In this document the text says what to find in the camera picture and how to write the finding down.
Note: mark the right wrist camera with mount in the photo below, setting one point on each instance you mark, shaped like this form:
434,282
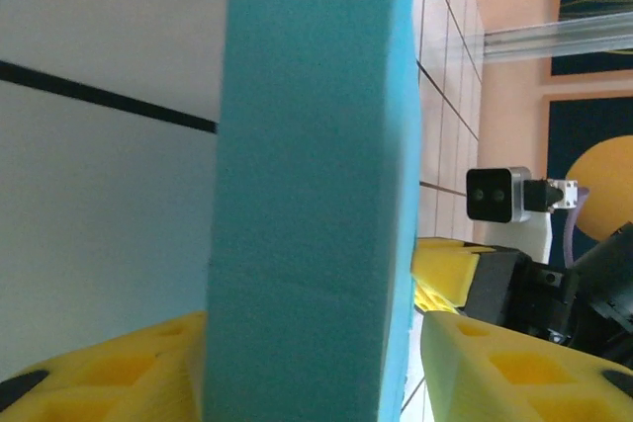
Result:
489,194

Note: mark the white teal paper box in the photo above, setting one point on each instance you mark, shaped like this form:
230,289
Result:
311,194

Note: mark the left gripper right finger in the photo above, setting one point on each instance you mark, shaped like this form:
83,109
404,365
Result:
519,377

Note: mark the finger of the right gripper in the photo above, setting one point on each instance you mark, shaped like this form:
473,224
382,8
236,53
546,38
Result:
432,299
445,259

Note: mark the aluminium corner post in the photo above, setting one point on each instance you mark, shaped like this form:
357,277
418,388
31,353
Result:
569,39

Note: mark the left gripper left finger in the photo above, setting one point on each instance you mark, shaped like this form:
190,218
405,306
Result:
114,382

